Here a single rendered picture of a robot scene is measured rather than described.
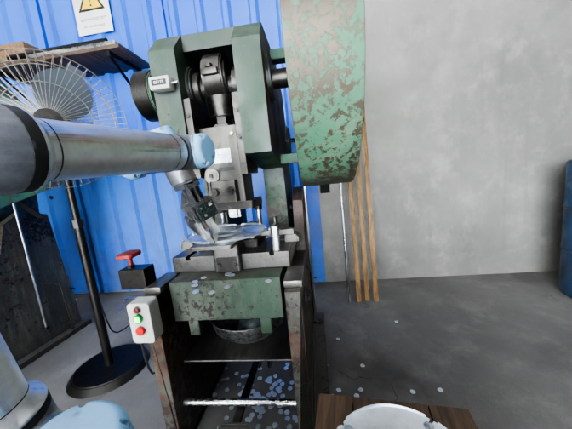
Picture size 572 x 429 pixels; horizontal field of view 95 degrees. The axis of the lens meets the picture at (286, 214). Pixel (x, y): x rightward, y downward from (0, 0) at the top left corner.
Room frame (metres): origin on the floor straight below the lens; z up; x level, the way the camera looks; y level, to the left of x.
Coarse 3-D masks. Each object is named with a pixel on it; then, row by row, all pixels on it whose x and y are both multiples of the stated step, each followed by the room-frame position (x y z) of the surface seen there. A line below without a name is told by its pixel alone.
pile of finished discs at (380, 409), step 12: (360, 408) 0.56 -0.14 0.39; (372, 408) 0.56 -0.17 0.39; (384, 408) 0.56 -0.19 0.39; (396, 408) 0.56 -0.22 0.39; (408, 408) 0.55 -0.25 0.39; (348, 420) 0.54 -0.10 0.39; (360, 420) 0.53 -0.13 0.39; (372, 420) 0.53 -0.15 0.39; (384, 420) 0.53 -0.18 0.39; (396, 420) 0.52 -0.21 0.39; (408, 420) 0.52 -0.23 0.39; (420, 420) 0.52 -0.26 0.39
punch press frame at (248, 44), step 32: (224, 32) 1.01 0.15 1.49; (256, 32) 0.94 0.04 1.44; (160, 64) 0.97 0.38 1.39; (192, 64) 1.11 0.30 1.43; (256, 64) 0.93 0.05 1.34; (160, 96) 0.97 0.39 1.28; (192, 96) 1.03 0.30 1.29; (256, 96) 0.93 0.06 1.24; (256, 128) 0.93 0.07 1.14; (256, 160) 1.05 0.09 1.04; (288, 192) 1.34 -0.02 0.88; (288, 224) 1.23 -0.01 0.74; (192, 288) 0.86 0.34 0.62; (224, 288) 0.84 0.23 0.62; (256, 288) 0.83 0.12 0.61; (192, 320) 0.86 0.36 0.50
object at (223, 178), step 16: (208, 128) 1.00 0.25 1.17; (224, 128) 0.99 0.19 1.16; (224, 144) 1.00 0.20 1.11; (224, 160) 0.99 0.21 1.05; (208, 176) 0.99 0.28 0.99; (224, 176) 1.00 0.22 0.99; (240, 176) 0.99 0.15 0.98; (208, 192) 1.01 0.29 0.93; (224, 192) 0.97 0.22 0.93; (240, 192) 0.99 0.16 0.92
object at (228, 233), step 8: (232, 224) 1.10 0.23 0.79; (248, 224) 1.08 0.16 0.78; (256, 224) 1.06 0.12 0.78; (224, 232) 0.93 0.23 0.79; (232, 232) 0.92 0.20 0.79; (240, 232) 0.92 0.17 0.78; (248, 232) 0.92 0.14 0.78; (256, 232) 0.91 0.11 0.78; (192, 240) 0.89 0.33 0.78; (200, 240) 0.87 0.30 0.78; (224, 240) 0.84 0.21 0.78; (232, 240) 0.82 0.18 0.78
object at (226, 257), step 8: (240, 240) 0.86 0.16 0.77; (192, 248) 0.79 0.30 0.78; (200, 248) 0.79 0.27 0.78; (208, 248) 0.78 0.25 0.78; (216, 248) 0.78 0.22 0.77; (224, 248) 0.78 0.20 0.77; (232, 248) 0.78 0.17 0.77; (240, 248) 0.92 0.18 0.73; (216, 256) 0.91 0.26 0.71; (224, 256) 0.90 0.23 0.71; (232, 256) 0.90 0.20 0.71; (240, 256) 0.91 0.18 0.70; (216, 264) 0.91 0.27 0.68; (224, 264) 0.90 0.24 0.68; (232, 264) 0.90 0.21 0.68; (240, 264) 0.90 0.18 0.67
